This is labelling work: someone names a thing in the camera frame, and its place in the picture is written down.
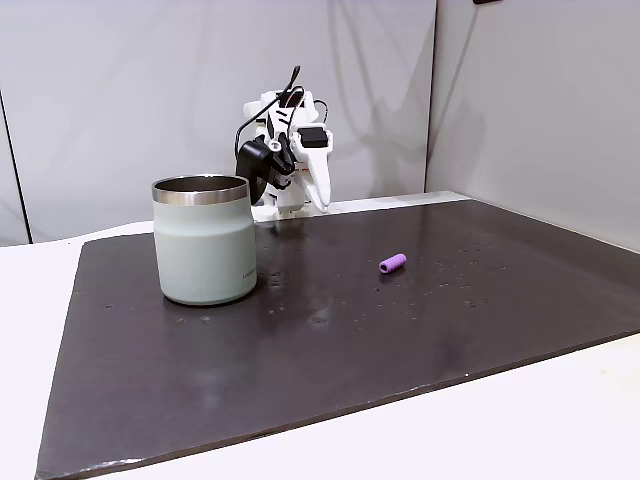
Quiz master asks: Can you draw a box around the pale green steel-rimmed mug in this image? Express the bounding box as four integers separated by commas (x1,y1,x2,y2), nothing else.
151,174,259,307

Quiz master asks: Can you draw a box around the black oval camera box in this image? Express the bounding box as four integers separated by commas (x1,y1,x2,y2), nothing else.
235,140,275,204

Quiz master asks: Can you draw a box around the purple ribbed pen grip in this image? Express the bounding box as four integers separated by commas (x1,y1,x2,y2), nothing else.
377,253,408,275

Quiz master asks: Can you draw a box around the black camera cable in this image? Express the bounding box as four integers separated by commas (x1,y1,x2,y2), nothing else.
233,65,307,160

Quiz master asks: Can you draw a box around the dark grey table mat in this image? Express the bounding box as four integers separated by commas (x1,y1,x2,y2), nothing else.
33,196,640,480

